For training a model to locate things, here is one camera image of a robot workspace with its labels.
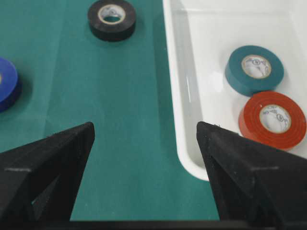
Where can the white plastic case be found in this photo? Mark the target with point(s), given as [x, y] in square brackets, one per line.
[201, 35]

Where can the teal green tape roll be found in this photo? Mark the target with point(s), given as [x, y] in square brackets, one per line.
[253, 69]

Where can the green table cloth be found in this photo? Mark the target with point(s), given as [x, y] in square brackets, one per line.
[70, 77]

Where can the black tape roll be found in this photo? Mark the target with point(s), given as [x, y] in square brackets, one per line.
[112, 20]

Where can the blue tape roll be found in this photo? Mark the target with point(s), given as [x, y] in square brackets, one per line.
[10, 84]

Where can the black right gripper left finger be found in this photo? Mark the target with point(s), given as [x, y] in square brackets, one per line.
[39, 181]

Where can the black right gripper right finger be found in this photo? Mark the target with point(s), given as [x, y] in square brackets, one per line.
[250, 180]

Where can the red tape roll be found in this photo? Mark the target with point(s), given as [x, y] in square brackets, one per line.
[273, 119]

